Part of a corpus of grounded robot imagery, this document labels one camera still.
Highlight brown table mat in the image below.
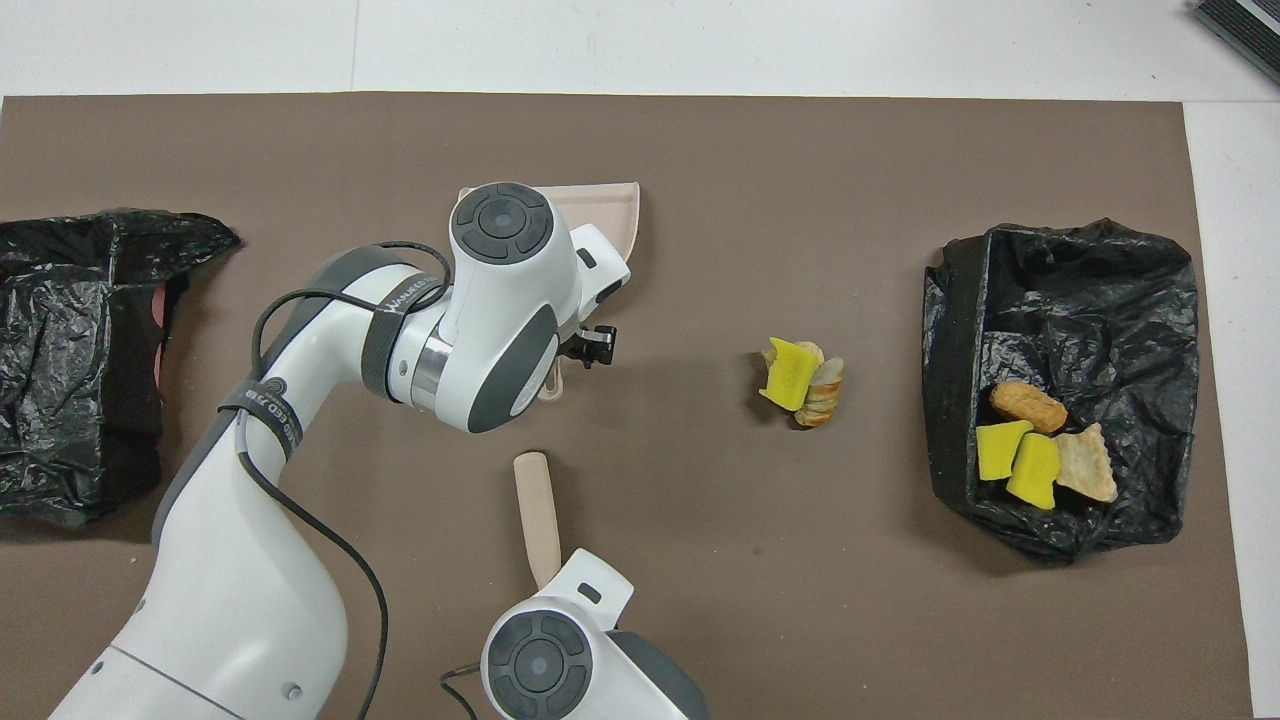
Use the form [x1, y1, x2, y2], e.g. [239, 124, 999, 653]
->
[0, 93, 1256, 720]

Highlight small yellow sponge piece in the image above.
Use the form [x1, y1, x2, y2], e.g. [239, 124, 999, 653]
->
[1005, 432, 1061, 511]
[976, 420, 1036, 482]

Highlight dark ribbed object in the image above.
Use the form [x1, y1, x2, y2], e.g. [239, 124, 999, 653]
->
[1192, 0, 1280, 86]

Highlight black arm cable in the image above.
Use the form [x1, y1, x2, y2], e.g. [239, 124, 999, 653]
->
[438, 662, 489, 720]
[235, 240, 456, 720]

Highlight large yellow sponge piece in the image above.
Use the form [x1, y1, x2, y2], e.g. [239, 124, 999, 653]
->
[758, 338, 821, 412]

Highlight beige plastic dustpan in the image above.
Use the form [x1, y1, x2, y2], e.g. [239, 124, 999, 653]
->
[460, 181, 641, 403]

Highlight black bag lined bin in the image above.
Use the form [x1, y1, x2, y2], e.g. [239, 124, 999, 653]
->
[920, 218, 1201, 564]
[0, 208, 243, 529]

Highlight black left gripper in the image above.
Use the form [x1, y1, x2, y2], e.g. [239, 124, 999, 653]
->
[558, 325, 618, 369]

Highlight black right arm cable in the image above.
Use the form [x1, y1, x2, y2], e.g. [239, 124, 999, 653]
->
[438, 662, 489, 720]

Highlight sliced tan bread piece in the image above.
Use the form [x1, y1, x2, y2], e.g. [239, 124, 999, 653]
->
[795, 356, 846, 429]

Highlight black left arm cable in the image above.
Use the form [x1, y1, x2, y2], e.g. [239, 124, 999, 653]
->
[235, 240, 456, 720]

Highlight brown bread roll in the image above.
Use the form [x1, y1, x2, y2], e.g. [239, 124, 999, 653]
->
[990, 381, 1069, 434]

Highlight beige hand brush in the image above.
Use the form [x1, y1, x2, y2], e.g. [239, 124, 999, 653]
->
[513, 452, 564, 591]

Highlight pale stone-like chunk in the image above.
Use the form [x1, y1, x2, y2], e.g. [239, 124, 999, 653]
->
[1050, 422, 1119, 504]

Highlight pink plastic bin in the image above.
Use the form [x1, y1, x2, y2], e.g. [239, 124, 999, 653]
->
[150, 282, 171, 386]

